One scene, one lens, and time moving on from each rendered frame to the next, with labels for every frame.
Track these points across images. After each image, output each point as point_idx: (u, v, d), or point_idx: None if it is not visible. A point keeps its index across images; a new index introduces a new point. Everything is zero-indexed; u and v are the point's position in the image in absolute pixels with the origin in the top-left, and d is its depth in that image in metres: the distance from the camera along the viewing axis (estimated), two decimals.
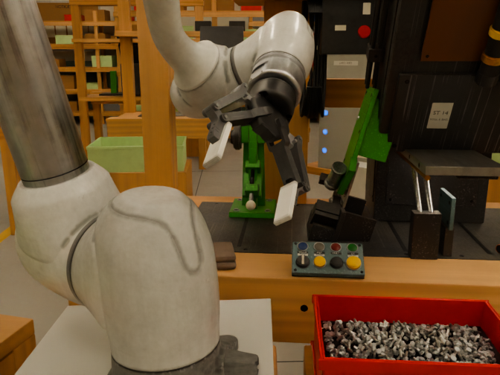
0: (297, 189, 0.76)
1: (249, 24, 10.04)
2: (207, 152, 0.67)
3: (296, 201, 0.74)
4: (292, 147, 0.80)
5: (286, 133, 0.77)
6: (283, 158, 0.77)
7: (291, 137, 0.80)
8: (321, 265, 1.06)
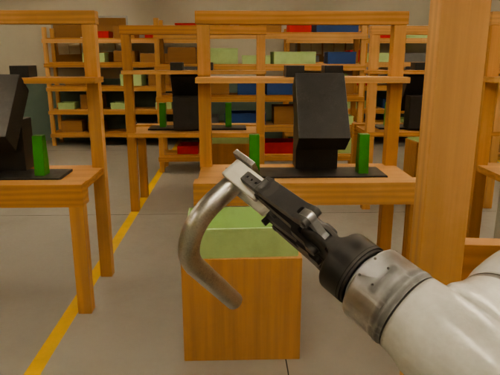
0: (268, 216, 0.69)
1: (286, 41, 9.52)
2: (246, 168, 0.68)
3: None
4: None
5: (305, 253, 0.63)
6: None
7: None
8: None
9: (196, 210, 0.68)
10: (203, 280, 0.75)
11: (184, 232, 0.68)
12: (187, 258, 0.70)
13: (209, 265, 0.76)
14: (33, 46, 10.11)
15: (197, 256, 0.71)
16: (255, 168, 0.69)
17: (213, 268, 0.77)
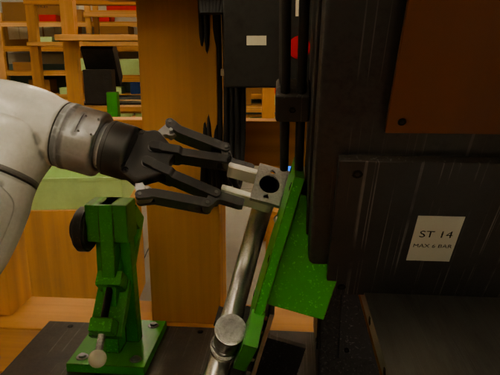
0: (219, 202, 0.68)
1: None
2: None
3: (235, 207, 0.68)
4: (152, 193, 0.67)
5: (161, 180, 0.70)
6: (187, 180, 0.68)
7: (140, 190, 0.67)
8: None
9: None
10: (229, 289, 0.75)
11: None
12: (242, 249, 0.78)
13: (239, 288, 0.73)
14: None
15: (239, 251, 0.76)
16: (262, 176, 0.67)
17: (236, 293, 0.72)
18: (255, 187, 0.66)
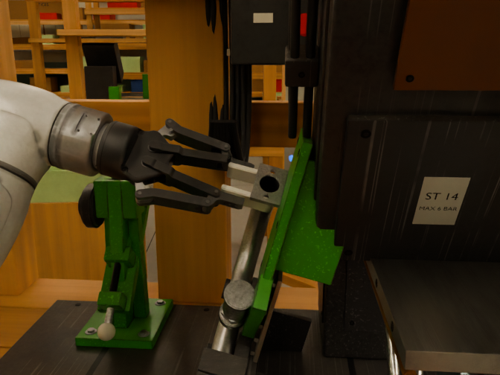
0: (219, 202, 0.68)
1: None
2: None
3: (235, 207, 0.68)
4: (152, 193, 0.67)
5: (160, 181, 0.70)
6: (187, 180, 0.68)
7: (140, 190, 0.67)
8: None
9: None
10: None
11: None
12: (242, 251, 0.78)
13: None
14: None
15: (239, 251, 0.76)
16: (262, 176, 0.67)
17: None
18: (255, 187, 0.66)
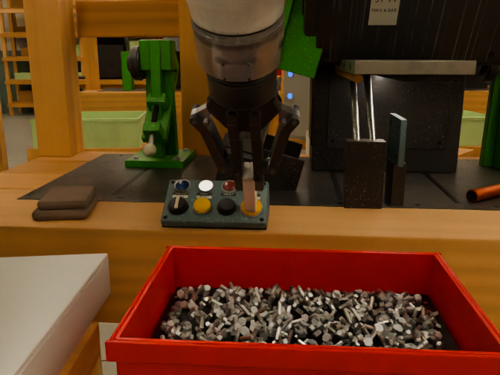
0: None
1: None
2: (255, 199, 0.69)
3: None
4: (207, 121, 0.60)
5: None
6: (241, 141, 0.63)
7: (205, 109, 0.59)
8: (202, 210, 0.72)
9: None
10: None
11: None
12: None
13: None
14: None
15: None
16: None
17: None
18: None
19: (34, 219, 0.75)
